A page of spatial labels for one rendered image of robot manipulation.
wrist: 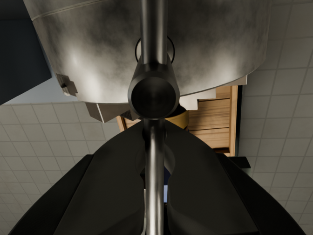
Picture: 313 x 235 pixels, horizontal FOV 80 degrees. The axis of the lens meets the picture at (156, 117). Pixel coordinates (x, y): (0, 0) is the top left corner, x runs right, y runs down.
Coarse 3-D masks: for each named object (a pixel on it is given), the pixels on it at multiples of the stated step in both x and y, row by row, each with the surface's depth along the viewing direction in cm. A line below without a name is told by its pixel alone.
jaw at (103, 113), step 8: (64, 80) 24; (72, 88) 23; (88, 104) 26; (96, 104) 24; (104, 104) 24; (112, 104) 25; (120, 104) 26; (128, 104) 27; (96, 112) 25; (104, 112) 25; (112, 112) 25; (120, 112) 26; (128, 112) 28; (104, 120) 25
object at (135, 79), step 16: (144, 64) 9; (160, 64) 8; (144, 80) 7; (160, 80) 7; (176, 80) 8; (128, 96) 8; (144, 96) 8; (160, 96) 8; (176, 96) 8; (144, 112) 8; (160, 112) 8
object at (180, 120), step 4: (176, 108) 33; (176, 112) 33; (180, 112) 33; (184, 112) 33; (188, 112) 35; (168, 116) 32; (172, 116) 32; (176, 116) 32; (180, 116) 32; (184, 116) 34; (188, 116) 35; (168, 120) 32; (172, 120) 33; (176, 120) 33; (180, 120) 33; (184, 120) 34; (188, 120) 35; (176, 124) 33; (180, 124) 34; (184, 124) 34; (184, 128) 36
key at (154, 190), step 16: (144, 0) 7; (160, 0) 7; (144, 16) 8; (160, 16) 8; (144, 32) 8; (160, 32) 8; (144, 48) 8; (160, 48) 8; (144, 128) 11; (160, 128) 10; (160, 144) 11; (160, 160) 11; (160, 176) 12; (160, 192) 12; (160, 208) 12; (160, 224) 13
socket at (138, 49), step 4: (140, 40) 16; (168, 40) 16; (140, 44) 16; (168, 44) 16; (172, 44) 16; (136, 48) 16; (140, 48) 16; (168, 48) 16; (172, 48) 16; (136, 52) 16; (140, 52) 16; (168, 52) 16; (172, 52) 16; (136, 56) 16; (172, 56) 16
